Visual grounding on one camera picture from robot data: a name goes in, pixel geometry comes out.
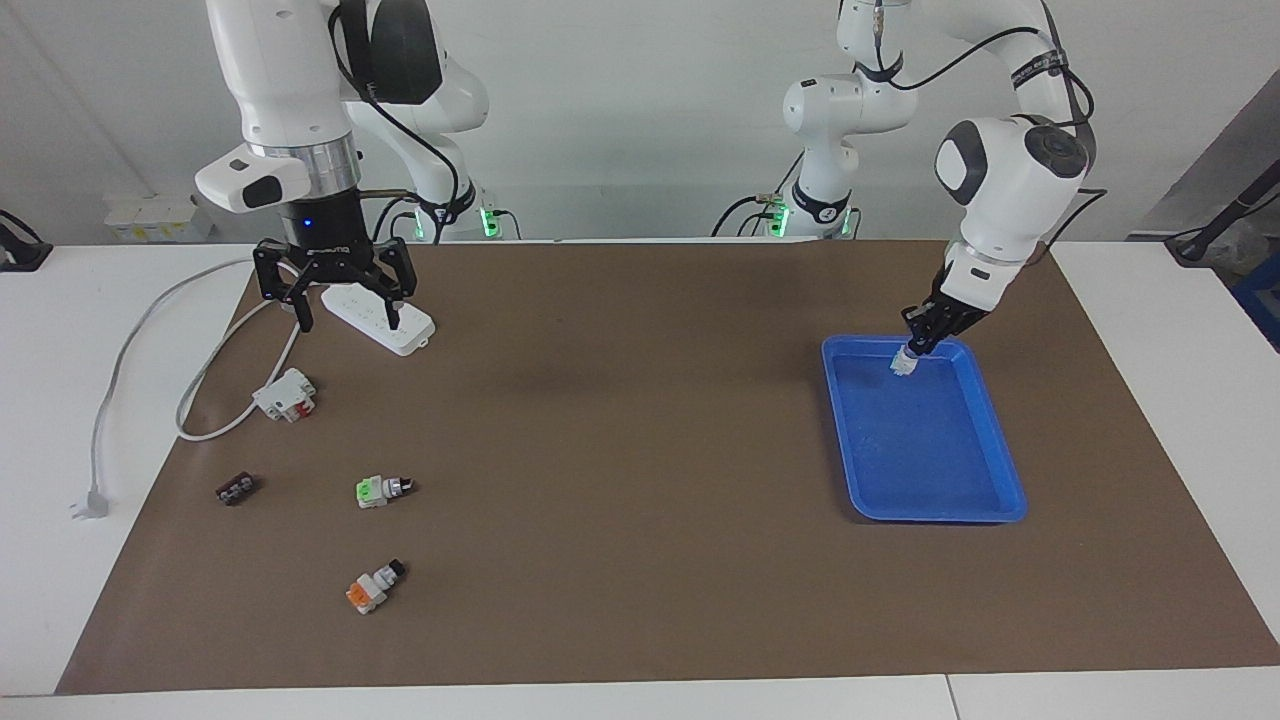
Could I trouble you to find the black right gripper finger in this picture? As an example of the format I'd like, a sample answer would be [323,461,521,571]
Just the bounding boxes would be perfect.
[254,239,315,335]
[371,237,419,331]

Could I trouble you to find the white power strip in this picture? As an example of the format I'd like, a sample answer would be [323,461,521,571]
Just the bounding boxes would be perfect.
[321,285,437,357]

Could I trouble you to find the blue plastic tray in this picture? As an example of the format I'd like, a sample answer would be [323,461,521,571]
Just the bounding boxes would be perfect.
[821,334,1029,524]

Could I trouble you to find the white red circuit breaker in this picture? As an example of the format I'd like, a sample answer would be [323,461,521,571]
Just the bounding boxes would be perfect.
[252,367,318,424]

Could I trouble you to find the white small boxes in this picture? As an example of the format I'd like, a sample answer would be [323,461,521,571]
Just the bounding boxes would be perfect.
[104,193,216,243]

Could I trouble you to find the black stand pole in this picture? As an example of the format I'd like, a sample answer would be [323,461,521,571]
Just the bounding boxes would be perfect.
[1165,160,1280,266]

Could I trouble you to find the blue crate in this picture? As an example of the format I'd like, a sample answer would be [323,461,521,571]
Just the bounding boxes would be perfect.
[1232,250,1280,351]

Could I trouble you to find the brown table mat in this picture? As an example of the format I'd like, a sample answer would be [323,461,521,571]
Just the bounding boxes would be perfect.
[55,238,1280,696]

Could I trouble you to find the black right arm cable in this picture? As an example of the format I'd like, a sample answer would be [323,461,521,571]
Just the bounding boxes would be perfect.
[330,0,463,243]

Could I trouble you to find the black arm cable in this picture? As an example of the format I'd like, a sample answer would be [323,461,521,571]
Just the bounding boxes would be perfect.
[330,0,463,243]
[870,0,1106,263]

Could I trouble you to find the black clamp mount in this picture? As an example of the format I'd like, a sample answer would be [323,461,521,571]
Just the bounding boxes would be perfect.
[0,210,53,273]

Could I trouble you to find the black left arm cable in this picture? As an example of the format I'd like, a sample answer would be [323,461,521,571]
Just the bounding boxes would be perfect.
[870,0,1106,263]

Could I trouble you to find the white power cable with plug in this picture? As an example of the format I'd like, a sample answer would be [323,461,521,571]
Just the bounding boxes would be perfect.
[70,258,336,521]

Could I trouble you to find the orange white selector switch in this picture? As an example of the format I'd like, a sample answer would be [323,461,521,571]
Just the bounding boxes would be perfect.
[346,558,407,616]

